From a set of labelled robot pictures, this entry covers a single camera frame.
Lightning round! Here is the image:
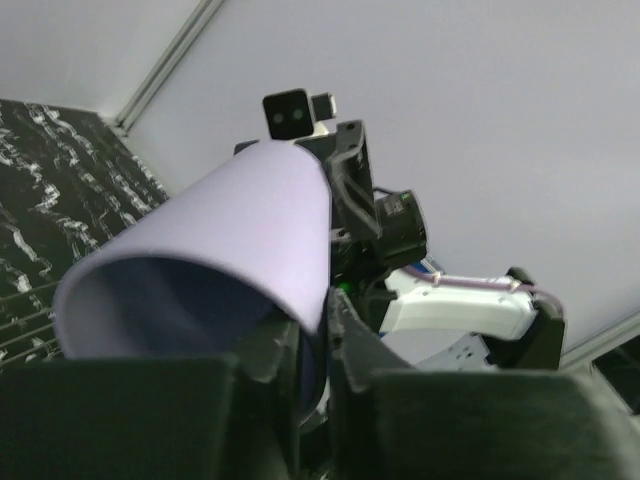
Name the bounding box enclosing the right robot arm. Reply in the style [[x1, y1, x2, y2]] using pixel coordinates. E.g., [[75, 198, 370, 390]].
[[269, 114, 566, 371]]

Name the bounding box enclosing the lilac plastic cup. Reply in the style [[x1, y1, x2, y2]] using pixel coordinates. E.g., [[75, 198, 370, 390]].
[[53, 141, 331, 416]]

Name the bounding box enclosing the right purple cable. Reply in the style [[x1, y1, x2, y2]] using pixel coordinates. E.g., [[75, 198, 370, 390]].
[[404, 263, 561, 313]]

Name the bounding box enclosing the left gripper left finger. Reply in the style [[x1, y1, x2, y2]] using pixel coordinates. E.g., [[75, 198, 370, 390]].
[[1, 322, 299, 479]]

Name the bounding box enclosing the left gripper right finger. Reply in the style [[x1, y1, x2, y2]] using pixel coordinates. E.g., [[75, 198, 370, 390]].
[[329, 289, 639, 480]]

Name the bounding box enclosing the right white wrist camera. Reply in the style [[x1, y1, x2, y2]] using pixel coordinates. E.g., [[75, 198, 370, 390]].
[[262, 89, 337, 141]]

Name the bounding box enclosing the black wire dish rack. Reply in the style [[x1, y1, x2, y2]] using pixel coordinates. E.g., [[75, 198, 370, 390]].
[[1, 282, 62, 372]]

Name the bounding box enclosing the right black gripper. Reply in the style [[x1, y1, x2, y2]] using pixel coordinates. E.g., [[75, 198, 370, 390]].
[[234, 118, 431, 281]]

